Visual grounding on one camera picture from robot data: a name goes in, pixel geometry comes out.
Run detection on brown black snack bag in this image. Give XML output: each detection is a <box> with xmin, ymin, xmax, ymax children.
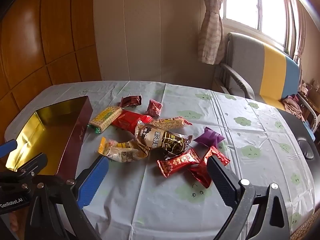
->
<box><xmin>135</xmin><ymin>121</ymin><xmax>193</xmax><ymax>159</ymax></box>

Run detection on dark red candy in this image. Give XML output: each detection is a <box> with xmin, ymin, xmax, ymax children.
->
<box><xmin>146</xmin><ymin>99</ymin><xmax>163</xmax><ymax>117</ymax></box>
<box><xmin>119</xmin><ymin>94</ymin><xmax>142</xmax><ymax>108</ymax></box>

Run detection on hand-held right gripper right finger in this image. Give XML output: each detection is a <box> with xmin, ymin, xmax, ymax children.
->
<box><xmin>206</xmin><ymin>156</ymin><xmax>292</xmax><ymax>240</ymax></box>

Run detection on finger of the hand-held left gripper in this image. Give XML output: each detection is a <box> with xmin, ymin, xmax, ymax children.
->
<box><xmin>0</xmin><ymin>139</ymin><xmax>18</xmax><ymax>159</ymax></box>
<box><xmin>14</xmin><ymin>153</ymin><xmax>48</xmax><ymax>178</ymax></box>

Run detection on red gold patterned candy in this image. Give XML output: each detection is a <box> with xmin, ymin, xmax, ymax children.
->
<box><xmin>157</xmin><ymin>148</ymin><xmax>202</xmax><ymax>178</ymax></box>
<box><xmin>187</xmin><ymin>145</ymin><xmax>230</xmax><ymax>188</ymax></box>

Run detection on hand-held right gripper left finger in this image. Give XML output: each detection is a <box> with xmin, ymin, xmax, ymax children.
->
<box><xmin>24</xmin><ymin>156</ymin><xmax>110</xmax><ymax>240</ymax></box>

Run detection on plain red snack packet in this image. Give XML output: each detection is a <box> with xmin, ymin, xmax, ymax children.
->
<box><xmin>111</xmin><ymin>110</ymin><xmax>153</xmax><ymax>133</ymax></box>

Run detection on sesame bar packet cartoon print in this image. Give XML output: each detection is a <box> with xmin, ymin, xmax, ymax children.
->
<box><xmin>150</xmin><ymin>116</ymin><xmax>193</xmax><ymax>130</ymax></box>

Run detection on pink clothes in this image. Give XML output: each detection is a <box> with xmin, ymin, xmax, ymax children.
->
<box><xmin>281</xmin><ymin>95</ymin><xmax>304</xmax><ymax>120</ymax></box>

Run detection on brown wooden wardrobe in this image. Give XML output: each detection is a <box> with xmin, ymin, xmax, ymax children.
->
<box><xmin>0</xmin><ymin>0</ymin><xmax>103</xmax><ymax>140</ymax></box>

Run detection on window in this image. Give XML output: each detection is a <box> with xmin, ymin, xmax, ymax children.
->
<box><xmin>222</xmin><ymin>0</ymin><xmax>300</xmax><ymax>53</ymax></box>

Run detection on grey yellow blue armchair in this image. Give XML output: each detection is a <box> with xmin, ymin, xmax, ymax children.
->
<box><xmin>212</xmin><ymin>32</ymin><xmax>315</xmax><ymax>140</ymax></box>

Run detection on beige yellow bread packet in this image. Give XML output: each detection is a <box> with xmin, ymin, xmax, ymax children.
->
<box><xmin>97</xmin><ymin>137</ymin><xmax>148</xmax><ymax>163</ymax></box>

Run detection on purple candy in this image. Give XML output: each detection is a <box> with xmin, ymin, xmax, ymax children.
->
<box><xmin>193</xmin><ymin>127</ymin><xmax>225</xmax><ymax>147</ymax></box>

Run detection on yellow green cracker packet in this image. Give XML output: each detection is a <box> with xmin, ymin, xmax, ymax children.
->
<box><xmin>89</xmin><ymin>106</ymin><xmax>123</xmax><ymax>133</ymax></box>

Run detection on maroon gift box gold lining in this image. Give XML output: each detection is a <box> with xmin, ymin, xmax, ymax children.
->
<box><xmin>5</xmin><ymin>96</ymin><xmax>93</xmax><ymax>177</ymax></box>

